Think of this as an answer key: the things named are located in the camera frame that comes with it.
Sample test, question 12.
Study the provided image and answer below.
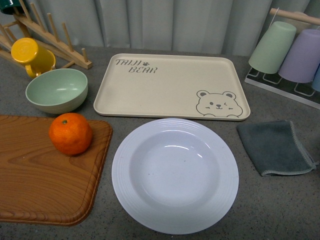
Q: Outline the white round plate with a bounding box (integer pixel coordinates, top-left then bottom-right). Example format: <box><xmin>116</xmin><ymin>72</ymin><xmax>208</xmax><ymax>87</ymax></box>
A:
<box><xmin>111</xmin><ymin>118</ymin><xmax>239</xmax><ymax>235</ymax></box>

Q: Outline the orange fruit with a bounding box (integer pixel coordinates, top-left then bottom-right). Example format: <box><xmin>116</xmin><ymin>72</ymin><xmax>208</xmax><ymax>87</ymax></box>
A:
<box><xmin>48</xmin><ymin>112</ymin><xmax>93</xmax><ymax>156</ymax></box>

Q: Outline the beige bear tray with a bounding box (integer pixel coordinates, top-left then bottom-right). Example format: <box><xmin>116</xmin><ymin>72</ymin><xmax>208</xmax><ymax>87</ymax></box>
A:
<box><xmin>93</xmin><ymin>53</ymin><xmax>251</xmax><ymax>121</ymax></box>

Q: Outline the green bowl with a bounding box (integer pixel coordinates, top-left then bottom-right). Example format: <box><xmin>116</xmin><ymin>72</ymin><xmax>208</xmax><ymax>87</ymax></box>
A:
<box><xmin>25</xmin><ymin>68</ymin><xmax>89</xmax><ymax>114</ymax></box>

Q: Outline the grey folded cloth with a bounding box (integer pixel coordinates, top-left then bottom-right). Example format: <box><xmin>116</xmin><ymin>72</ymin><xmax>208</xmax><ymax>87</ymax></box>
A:
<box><xmin>237</xmin><ymin>120</ymin><xmax>318</xmax><ymax>177</ymax></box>

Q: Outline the green cup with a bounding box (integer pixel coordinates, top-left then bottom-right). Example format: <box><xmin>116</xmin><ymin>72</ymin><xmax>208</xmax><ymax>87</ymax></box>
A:
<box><xmin>248</xmin><ymin>21</ymin><xmax>297</xmax><ymax>74</ymax></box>

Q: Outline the yellow mug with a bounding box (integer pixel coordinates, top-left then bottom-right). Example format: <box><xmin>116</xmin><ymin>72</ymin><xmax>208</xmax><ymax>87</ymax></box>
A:
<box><xmin>11</xmin><ymin>37</ymin><xmax>56</xmax><ymax>79</ymax></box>

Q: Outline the wooden cutting board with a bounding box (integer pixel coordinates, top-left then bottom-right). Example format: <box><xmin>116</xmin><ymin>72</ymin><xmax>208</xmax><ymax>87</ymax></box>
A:
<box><xmin>0</xmin><ymin>115</ymin><xmax>113</xmax><ymax>226</ymax></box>

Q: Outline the white cup rack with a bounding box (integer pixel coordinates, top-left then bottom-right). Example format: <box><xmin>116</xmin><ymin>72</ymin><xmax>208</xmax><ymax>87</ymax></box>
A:
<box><xmin>245</xmin><ymin>8</ymin><xmax>320</xmax><ymax>109</ymax></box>

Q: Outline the purple cup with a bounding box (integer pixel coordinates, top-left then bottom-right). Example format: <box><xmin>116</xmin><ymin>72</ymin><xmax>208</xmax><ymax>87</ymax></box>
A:
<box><xmin>278</xmin><ymin>29</ymin><xmax>320</xmax><ymax>83</ymax></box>

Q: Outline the blue cup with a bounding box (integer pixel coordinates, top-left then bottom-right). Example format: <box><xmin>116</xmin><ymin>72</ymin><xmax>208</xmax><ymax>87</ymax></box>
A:
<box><xmin>311</xmin><ymin>66</ymin><xmax>320</xmax><ymax>92</ymax></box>

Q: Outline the wooden dish rack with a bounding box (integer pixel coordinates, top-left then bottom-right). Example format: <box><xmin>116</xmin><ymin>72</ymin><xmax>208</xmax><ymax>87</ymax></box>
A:
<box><xmin>0</xmin><ymin>0</ymin><xmax>93</xmax><ymax>70</ymax></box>

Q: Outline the dark green mug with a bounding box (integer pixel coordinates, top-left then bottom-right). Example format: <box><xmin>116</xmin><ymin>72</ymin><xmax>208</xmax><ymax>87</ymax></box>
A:
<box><xmin>0</xmin><ymin>0</ymin><xmax>22</xmax><ymax>15</ymax></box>

